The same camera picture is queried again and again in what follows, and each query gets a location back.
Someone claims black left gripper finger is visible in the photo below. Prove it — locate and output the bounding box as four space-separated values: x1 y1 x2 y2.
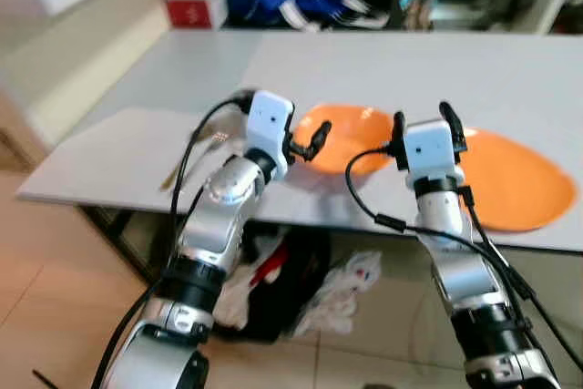
305 121 333 162

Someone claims orange bowl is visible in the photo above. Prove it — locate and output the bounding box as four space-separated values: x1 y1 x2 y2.
292 103 398 177

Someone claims orange plate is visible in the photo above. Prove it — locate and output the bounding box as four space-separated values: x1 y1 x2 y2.
455 128 578 233

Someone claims silver metal fork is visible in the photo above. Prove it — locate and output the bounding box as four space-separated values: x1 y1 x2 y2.
162 127 230 193

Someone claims black bag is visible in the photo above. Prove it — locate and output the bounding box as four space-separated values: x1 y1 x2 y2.
217 223 334 344

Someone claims white and red cloth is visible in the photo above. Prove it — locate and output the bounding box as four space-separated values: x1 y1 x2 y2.
213 230 291 332

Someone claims white plastic bag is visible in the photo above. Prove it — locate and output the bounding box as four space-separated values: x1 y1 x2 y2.
291 250 384 337

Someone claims red box printed 315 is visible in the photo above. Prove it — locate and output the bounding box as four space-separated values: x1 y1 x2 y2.
164 0 229 31

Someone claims white counter shelf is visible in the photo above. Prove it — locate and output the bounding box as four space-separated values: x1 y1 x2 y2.
0 0 172 173

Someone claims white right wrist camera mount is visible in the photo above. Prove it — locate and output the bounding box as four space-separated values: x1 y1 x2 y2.
403 119 459 182

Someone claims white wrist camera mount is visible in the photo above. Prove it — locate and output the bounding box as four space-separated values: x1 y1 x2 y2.
244 89 295 180
403 119 459 182

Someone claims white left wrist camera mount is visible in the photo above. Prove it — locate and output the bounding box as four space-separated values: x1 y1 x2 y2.
244 89 295 180

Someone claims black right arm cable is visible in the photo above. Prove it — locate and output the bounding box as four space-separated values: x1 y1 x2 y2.
344 141 583 372

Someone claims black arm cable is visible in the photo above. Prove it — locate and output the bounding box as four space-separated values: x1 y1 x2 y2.
344 141 583 372
89 90 258 389

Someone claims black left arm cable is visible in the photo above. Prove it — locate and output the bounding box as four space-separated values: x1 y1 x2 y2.
89 90 258 389

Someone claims black table frame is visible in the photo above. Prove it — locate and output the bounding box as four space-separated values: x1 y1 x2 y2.
80 205 165 282

